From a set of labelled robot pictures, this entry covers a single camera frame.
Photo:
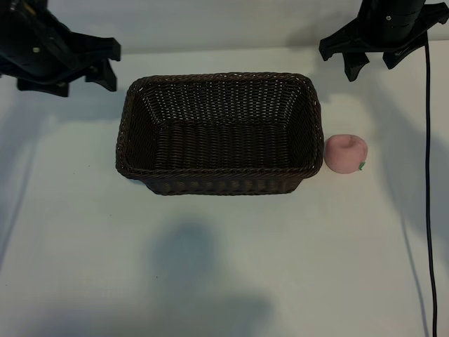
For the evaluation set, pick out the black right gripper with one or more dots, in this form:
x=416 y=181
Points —
x=393 y=28

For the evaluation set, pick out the pink peach with green leaf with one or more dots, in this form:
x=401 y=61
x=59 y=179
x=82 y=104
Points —
x=345 y=154

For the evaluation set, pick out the dark brown wicker basket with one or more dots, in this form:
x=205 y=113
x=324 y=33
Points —
x=224 y=151

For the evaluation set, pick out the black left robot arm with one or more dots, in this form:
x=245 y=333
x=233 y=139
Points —
x=14 y=6

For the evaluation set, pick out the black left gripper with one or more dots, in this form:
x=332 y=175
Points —
x=38 y=49

